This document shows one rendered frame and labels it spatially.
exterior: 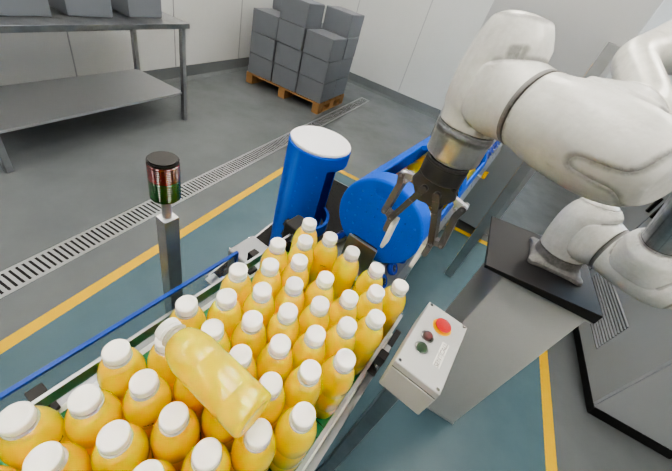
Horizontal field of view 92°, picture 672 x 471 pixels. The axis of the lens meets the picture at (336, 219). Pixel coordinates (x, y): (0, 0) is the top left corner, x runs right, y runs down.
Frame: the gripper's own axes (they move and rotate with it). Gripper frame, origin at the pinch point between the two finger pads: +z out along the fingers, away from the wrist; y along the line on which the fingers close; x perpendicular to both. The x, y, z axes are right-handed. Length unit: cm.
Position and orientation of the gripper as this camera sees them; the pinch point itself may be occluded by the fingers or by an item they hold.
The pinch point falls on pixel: (403, 244)
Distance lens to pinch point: 67.9
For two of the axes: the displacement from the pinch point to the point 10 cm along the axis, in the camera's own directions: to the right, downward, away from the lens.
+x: -5.6, 4.0, -7.3
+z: -2.6, 7.5, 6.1
